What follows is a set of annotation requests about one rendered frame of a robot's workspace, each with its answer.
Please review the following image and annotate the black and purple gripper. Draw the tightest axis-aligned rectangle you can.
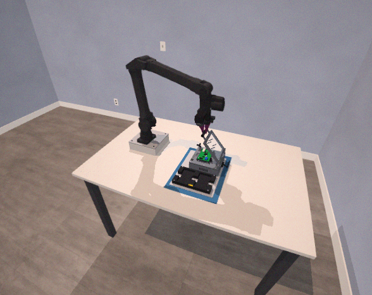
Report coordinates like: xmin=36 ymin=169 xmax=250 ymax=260
xmin=200 ymin=116 xmax=215 ymax=134

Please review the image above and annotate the green circuit board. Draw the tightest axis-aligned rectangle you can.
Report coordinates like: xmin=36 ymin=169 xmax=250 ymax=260
xmin=197 ymin=149 xmax=211 ymax=161

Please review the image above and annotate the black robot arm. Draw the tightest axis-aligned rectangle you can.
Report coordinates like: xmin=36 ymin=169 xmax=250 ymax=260
xmin=126 ymin=55 xmax=225 ymax=145

